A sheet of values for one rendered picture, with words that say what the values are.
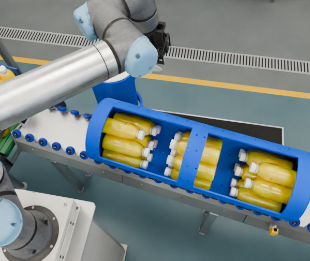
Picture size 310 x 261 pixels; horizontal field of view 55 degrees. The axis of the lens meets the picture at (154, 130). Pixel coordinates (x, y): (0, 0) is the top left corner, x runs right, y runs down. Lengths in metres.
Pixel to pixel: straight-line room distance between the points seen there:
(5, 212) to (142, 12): 0.62
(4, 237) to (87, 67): 0.52
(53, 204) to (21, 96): 0.61
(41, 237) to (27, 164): 1.68
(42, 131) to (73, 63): 1.09
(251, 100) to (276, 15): 1.16
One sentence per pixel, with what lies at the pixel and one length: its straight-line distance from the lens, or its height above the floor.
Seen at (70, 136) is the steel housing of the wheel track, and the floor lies 0.93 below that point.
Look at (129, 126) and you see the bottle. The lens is 1.23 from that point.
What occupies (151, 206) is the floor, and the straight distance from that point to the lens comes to 2.33.
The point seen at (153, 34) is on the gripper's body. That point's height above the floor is 1.70.
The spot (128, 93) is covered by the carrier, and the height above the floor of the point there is 0.89.
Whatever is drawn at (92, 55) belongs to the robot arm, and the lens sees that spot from 0.58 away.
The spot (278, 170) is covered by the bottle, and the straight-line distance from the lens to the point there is 1.22.
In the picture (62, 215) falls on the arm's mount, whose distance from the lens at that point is 1.09.
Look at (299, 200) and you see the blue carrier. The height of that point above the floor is 1.20.
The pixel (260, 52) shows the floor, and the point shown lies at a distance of 3.21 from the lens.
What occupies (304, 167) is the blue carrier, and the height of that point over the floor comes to 1.23.
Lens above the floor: 2.26
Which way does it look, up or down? 62 degrees down
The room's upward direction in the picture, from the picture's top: 4 degrees counter-clockwise
